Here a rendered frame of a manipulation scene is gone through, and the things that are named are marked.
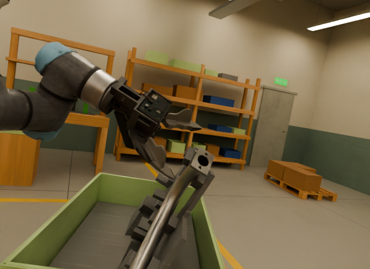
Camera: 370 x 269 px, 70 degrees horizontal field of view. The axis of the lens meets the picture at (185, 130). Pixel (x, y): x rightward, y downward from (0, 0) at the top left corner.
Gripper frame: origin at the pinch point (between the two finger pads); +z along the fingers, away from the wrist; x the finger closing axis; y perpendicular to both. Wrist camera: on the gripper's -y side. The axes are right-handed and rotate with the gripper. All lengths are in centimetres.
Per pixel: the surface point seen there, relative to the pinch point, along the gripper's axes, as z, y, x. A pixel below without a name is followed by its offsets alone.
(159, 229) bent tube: 3.7, -11.4, -12.7
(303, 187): 250, -284, 288
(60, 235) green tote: -15.3, -35.1, -19.4
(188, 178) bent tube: 3.4, -5.8, -1.7
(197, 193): 6.8, -6.2, -3.3
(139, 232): 1.2, -21.8, -12.3
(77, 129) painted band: -164, -442, 230
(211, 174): 7.0, -2.3, 0.3
